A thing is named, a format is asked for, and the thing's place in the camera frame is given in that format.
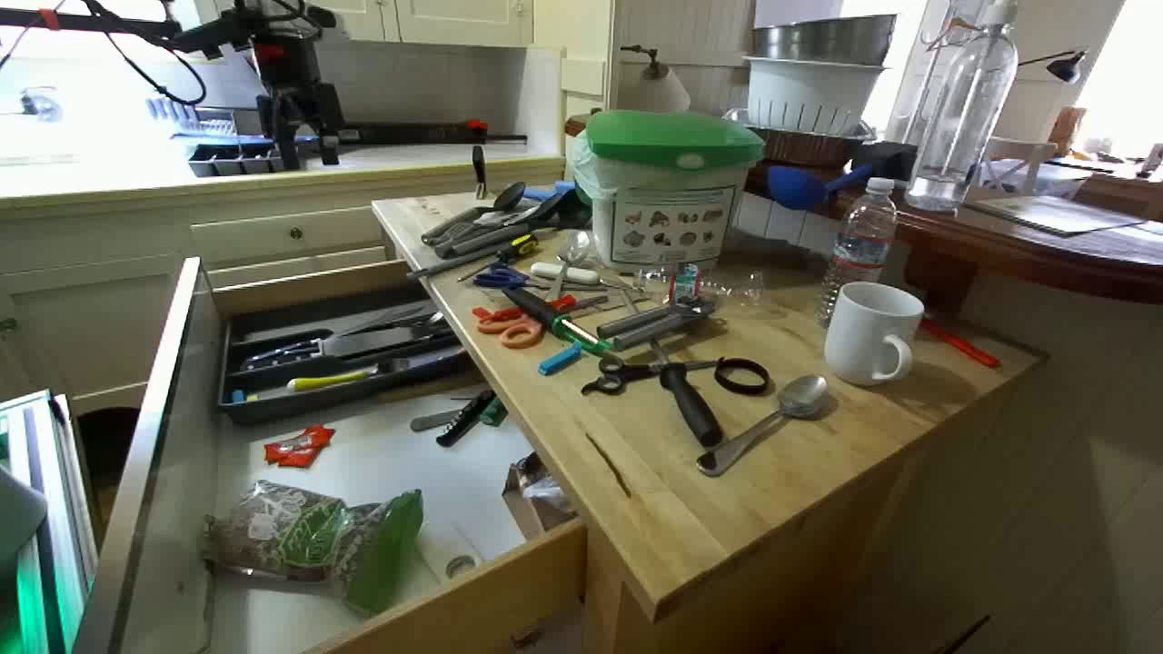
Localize black handled scissors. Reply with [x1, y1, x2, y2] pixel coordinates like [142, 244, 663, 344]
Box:
[578, 352, 774, 400]

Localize red pen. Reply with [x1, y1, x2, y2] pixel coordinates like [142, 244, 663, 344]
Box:
[921, 315, 1007, 374]

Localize green lit metal frame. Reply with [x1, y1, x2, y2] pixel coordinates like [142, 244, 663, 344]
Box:
[0, 386, 101, 654]

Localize small plastic water bottle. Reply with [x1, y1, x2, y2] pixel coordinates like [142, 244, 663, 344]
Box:
[820, 173, 900, 318]

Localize red packet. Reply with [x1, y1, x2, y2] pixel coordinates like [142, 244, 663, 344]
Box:
[262, 425, 339, 472]

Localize grey metal tools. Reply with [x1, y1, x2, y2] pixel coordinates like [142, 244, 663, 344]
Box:
[594, 299, 719, 352]

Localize big black spoon metal handle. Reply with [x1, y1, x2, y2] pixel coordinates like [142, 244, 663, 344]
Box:
[419, 179, 530, 254]

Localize grey metal knife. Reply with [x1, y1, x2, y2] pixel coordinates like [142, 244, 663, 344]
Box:
[304, 315, 454, 363]

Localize small metal spoon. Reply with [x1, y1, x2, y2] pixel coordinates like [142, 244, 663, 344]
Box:
[555, 229, 601, 270]

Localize white shade desk lamp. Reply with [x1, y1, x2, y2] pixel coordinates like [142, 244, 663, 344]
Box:
[619, 42, 694, 117]

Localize metal cookie cutter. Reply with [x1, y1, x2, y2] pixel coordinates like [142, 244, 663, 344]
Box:
[502, 450, 582, 539]

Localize orange handled scissors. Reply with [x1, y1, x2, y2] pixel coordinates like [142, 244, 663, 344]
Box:
[469, 295, 582, 352]

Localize white bin green lid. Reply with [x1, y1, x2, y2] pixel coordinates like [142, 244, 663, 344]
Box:
[566, 106, 769, 274]

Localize tall clear glass bottle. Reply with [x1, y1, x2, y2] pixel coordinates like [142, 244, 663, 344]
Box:
[900, 0, 1025, 217]

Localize wooden drawer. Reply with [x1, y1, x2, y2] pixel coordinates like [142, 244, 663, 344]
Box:
[73, 251, 594, 654]

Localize dark tray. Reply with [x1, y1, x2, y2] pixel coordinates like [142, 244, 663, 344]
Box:
[184, 137, 282, 182]

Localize dark blue handled tool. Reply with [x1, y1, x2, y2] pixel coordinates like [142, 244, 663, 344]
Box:
[469, 263, 530, 295]

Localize green black marker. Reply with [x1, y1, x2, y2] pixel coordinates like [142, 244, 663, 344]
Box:
[504, 286, 619, 358]

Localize black desk lamp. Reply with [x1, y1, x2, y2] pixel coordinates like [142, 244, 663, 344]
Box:
[1015, 46, 1090, 87]

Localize white mug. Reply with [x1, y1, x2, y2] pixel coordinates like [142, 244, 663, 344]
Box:
[820, 278, 928, 389]

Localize dark cutlery rack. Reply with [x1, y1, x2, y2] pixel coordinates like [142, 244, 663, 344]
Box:
[216, 278, 476, 427]

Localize teal marker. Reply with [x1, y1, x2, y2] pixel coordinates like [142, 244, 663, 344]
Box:
[538, 343, 588, 379]

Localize white tube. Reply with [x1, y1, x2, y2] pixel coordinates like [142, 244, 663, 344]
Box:
[526, 257, 602, 289]

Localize blue bowl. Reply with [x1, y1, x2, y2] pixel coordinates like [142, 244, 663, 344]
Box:
[763, 160, 876, 217]

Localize black slotted spoon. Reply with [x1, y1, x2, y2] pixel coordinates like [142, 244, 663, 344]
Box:
[428, 198, 561, 263]

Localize metal bowl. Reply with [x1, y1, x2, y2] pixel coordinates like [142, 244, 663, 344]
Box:
[740, 10, 900, 65]

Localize green plastic bag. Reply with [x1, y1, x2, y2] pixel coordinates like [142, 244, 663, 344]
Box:
[195, 477, 428, 619]

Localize white base cabinet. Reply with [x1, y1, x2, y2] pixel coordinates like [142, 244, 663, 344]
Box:
[0, 160, 566, 404]

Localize yellow handled tool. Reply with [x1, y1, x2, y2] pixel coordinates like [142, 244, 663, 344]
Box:
[286, 363, 383, 395]

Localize long metal spoon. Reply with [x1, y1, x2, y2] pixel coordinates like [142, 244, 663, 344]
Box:
[694, 370, 837, 481]

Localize black green handled tool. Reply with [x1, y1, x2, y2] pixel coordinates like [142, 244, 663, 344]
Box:
[408, 386, 509, 450]

